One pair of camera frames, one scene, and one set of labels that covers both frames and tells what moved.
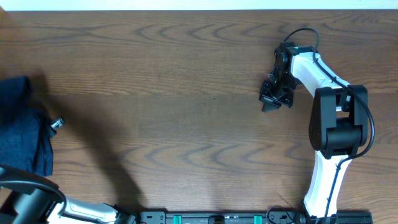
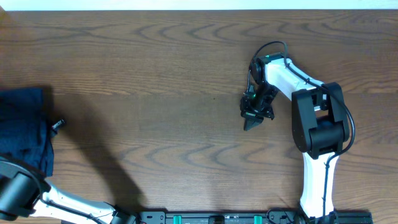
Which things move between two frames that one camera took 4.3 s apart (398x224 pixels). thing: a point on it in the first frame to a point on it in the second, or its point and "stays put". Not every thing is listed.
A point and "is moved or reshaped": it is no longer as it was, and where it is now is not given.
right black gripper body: x=280 y=91 to x=262 y=98
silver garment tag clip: x=57 y=124 stays put
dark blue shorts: x=15 y=98 is moved or reshaped
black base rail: x=253 y=217 stays put
